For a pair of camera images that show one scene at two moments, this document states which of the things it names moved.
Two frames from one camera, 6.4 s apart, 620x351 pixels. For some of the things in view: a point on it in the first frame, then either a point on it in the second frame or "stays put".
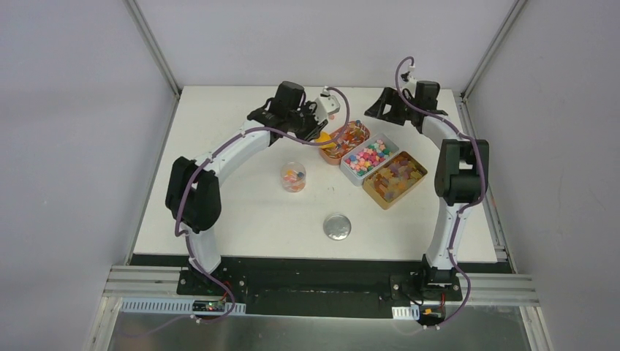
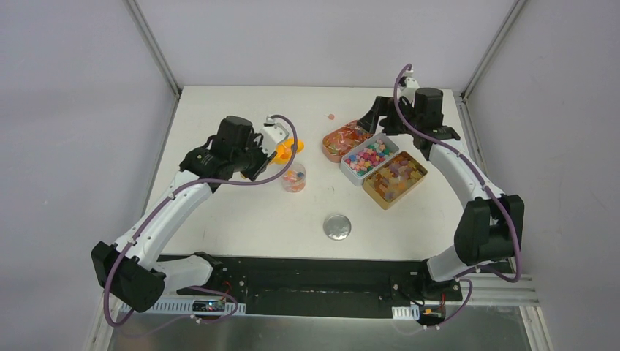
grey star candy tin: [357, 162] stays put
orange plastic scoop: [324, 137] -> [284, 151]
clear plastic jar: [293, 176] stays put
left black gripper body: [310, 125] -> [261, 164]
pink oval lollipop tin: [356, 133] stays put
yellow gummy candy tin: [390, 183] stays put
